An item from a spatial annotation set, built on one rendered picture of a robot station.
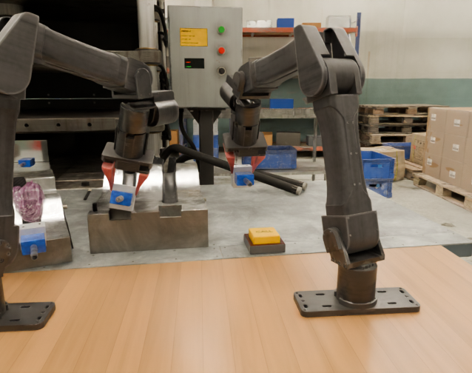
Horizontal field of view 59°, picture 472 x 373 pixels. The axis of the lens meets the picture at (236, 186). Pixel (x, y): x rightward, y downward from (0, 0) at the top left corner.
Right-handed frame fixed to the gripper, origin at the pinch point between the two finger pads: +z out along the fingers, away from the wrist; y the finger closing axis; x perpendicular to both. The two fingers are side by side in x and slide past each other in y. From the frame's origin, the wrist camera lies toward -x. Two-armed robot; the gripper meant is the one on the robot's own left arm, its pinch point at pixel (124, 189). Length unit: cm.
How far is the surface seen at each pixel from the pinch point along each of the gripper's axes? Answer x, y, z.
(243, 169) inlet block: -12.8, -27.2, -3.7
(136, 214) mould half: 3.9, -3.6, 3.6
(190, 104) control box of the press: -86, -14, 8
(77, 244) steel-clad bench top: 1.4, 8.8, 16.2
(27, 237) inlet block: 12.7, 16.1, 6.8
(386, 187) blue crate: -290, -242, 126
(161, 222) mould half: 4.0, -9.2, 4.5
